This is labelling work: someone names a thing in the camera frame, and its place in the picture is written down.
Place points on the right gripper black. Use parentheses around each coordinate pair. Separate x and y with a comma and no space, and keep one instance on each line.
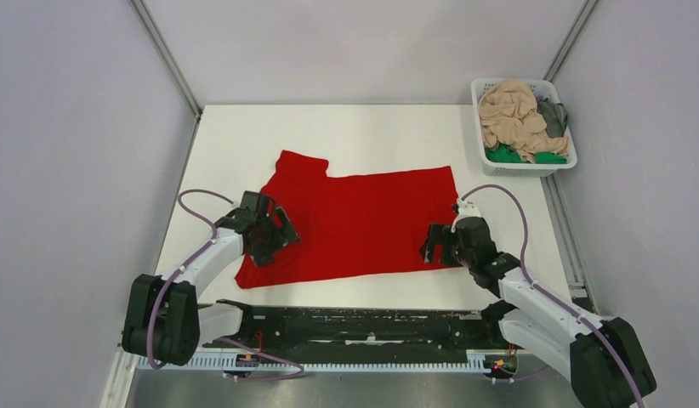
(441,235)

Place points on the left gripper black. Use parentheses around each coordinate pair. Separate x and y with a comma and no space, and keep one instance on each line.
(282,235)

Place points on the red t shirt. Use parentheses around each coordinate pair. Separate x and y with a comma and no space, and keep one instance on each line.
(354,225)

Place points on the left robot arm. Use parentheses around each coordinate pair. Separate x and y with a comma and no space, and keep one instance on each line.
(165,322)

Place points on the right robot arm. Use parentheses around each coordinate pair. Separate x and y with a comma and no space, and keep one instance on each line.
(600,357)

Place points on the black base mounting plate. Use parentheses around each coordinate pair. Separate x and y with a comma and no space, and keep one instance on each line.
(368,336)

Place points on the green t shirt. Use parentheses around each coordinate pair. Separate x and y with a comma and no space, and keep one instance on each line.
(502,153)

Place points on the white plastic laundry basket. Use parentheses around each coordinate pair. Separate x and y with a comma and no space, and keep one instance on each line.
(542,89)

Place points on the beige t shirt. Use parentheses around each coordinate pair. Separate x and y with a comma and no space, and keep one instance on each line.
(508,116)

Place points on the grey t shirt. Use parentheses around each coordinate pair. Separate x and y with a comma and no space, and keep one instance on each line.
(555,116)

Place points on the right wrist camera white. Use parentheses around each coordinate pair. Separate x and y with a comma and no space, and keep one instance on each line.
(465,209)

